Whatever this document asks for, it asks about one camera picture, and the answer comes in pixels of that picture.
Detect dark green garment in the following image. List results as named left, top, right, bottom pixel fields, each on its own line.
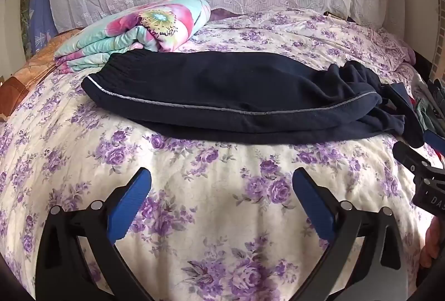
left=416, top=97, right=445, bottom=136

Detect folded floral quilt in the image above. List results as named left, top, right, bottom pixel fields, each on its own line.
left=54, top=0, right=212, bottom=72

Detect grey garment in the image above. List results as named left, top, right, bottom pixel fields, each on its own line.
left=411, top=74, right=437, bottom=100

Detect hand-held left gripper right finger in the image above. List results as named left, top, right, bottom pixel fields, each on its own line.
left=292, top=167, right=409, bottom=301

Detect navy pants with grey stripe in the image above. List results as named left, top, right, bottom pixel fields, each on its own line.
left=81, top=50, right=425, bottom=149

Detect green wall picture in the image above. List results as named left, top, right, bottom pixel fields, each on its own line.
left=20, top=0, right=33, bottom=55

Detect person's right hand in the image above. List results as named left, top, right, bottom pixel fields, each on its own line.
left=419, top=218, right=439, bottom=270

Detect purple cloth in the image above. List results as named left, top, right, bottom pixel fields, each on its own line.
left=209, top=7, right=244, bottom=23

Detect purple floral bedsheet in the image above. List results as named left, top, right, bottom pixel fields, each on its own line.
left=0, top=7, right=439, bottom=301

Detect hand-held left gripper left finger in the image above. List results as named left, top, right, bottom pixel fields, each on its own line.
left=35, top=167, right=154, bottom=301

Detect brown pillow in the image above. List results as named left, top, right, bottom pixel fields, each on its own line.
left=0, top=28, right=84, bottom=121

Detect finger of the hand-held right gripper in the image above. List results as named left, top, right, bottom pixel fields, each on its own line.
left=425, top=130, right=445, bottom=158
left=393, top=141, right=445, bottom=181

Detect blue printed cloth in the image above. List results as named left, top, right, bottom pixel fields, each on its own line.
left=28, top=0, right=58, bottom=56

